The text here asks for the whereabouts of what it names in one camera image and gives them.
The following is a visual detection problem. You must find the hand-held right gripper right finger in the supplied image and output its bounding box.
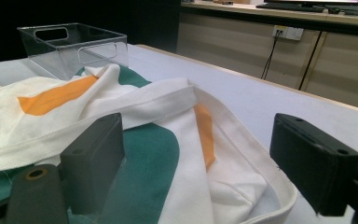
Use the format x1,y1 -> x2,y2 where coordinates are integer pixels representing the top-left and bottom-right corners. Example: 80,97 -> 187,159
268,112 -> 358,217

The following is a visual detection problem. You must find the black power cable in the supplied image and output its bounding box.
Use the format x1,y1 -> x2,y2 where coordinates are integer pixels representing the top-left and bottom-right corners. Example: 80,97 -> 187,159
260,30 -> 281,80

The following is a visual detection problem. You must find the white tote bag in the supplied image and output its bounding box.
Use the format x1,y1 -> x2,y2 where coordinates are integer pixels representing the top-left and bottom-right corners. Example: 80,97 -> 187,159
0,63 -> 298,224

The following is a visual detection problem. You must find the white wall socket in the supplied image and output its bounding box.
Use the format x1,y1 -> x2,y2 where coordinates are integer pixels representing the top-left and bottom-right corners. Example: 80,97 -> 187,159
272,24 -> 305,42

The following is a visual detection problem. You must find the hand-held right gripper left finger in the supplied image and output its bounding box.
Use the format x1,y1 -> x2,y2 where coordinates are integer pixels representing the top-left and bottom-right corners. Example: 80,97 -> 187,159
59,112 -> 126,217

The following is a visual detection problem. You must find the wooden counter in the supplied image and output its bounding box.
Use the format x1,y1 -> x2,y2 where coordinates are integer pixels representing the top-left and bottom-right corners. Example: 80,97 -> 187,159
180,0 -> 358,30

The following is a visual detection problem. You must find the black keyboard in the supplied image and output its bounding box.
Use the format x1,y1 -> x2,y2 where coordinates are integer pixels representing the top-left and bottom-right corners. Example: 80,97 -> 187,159
255,2 -> 325,14

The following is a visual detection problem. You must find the beige cabinet front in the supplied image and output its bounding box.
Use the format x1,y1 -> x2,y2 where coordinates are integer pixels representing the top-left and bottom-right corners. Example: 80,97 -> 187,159
176,12 -> 358,113

